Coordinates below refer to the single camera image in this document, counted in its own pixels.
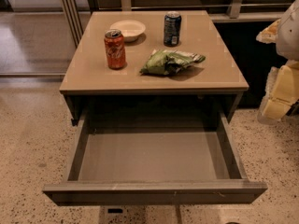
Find metal window frame rails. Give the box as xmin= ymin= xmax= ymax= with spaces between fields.
xmin=55 ymin=0 xmax=299 ymax=48

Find open grey top drawer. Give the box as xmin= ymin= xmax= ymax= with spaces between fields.
xmin=43 ymin=107 xmax=267 ymax=205

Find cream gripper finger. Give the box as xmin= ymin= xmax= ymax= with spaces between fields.
xmin=256 ymin=20 xmax=280 ymax=44

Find cream robot base part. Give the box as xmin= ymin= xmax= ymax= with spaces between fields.
xmin=258 ymin=60 xmax=299 ymax=124

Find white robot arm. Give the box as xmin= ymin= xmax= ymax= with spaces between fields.
xmin=256 ymin=0 xmax=299 ymax=61

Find tan top drawer cabinet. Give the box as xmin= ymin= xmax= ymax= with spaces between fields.
xmin=60 ymin=11 xmax=249 ymax=119

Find red coca-cola can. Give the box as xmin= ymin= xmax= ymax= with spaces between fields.
xmin=104 ymin=29 xmax=126 ymax=69

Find blue pepsi can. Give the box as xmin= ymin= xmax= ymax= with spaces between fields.
xmin=164 ymin=11 xmax=181 ymax=47

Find green jalapeno chip bag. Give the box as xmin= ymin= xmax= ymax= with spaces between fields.
xmin=139 ymin=49 xmax=206 ymax=76

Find white paper bowl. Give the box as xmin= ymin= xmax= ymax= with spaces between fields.
xmin=110 ymin=20 xmax=146 ymax=42

